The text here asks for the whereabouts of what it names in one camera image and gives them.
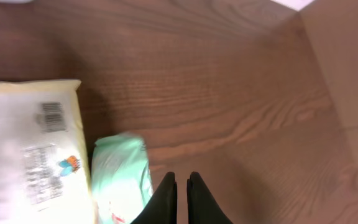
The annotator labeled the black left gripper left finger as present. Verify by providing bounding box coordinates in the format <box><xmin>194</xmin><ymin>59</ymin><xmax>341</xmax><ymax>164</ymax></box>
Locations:
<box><xmin>131</xmin><ymin>172</ymin><xmax>177</xmax><ymax>224</ymax></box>

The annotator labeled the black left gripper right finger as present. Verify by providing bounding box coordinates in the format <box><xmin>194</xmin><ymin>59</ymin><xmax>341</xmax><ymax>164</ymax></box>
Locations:
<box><xmin>186</xmin><ymin>172</ymin><xmax>232</xmax><ymax>224</ymax></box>

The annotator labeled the green tissue pack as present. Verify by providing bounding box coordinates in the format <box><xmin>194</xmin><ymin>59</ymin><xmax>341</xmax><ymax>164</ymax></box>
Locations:
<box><xmin>91</xmin><ymin>133</ymin><xmax>153</xmax><ymax>223</ymax></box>

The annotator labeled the wet wipes pack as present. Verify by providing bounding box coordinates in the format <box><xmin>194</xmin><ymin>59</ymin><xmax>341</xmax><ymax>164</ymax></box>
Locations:
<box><xmin>0</xmin><ymin>80</ymin><xmax>95</xmax><ymax>224</ymax></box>

